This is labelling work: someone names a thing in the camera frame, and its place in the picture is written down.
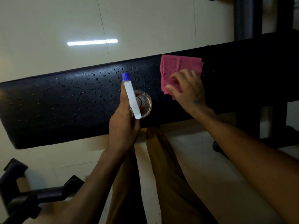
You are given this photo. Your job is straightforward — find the brown trousers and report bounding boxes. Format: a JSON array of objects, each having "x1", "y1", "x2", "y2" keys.
[{"x1": 106, "y1": 126, "x2": 219, "y2": 224}]

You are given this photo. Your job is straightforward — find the person's left hand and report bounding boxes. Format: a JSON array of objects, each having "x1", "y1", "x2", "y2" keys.
[{"x1": 108, "y1": 81, "x2": 142, "y2": 155}]

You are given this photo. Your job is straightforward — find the black padded bench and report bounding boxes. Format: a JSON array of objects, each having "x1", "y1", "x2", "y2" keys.
[{"x1": 0, "y1": 30, "x2": 299, "y2": 150}]

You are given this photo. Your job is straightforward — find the clear spray bottle blue nozzle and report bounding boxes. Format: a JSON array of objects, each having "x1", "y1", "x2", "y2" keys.
[{"x1": 122, "y1": 72, "x2": 153, "y2": 120}]

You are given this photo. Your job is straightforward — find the person's right forearm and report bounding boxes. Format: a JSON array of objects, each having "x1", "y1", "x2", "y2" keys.
[{"x1": 193, "y1": 107, "x2": 299, "y2": 224}]

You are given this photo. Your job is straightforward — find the black metal equipment base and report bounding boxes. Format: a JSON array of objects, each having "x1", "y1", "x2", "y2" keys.
[{"x1": 0, "y1": 158, "x2": 85, "y2": 224}]

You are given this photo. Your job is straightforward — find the pink cleaning cloth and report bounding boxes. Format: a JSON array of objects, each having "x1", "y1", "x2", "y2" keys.
[{"x1": 160, "y1": 54, "x2": 204, "y2": 100}]

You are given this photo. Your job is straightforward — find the black metal upright post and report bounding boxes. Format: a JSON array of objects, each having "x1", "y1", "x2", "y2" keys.
[{"x1": 206, "y1": 0, "x2": 295, "y2": 42}]

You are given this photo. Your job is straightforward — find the black metal bench frame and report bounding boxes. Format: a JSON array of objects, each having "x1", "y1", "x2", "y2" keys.
[{"x1": 212, "y1": 100, "x2": 299, "y2": 159}]

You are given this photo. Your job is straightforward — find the person's left forearm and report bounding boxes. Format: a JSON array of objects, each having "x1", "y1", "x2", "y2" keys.
[{"x1": 55, "y1": 147, "x2": 135, "y2": 224}]

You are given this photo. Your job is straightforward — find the person's right hand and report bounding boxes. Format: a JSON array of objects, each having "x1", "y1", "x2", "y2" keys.
[{"x1": 165, "y1": 68, "x2": 209, "y2": 115}]

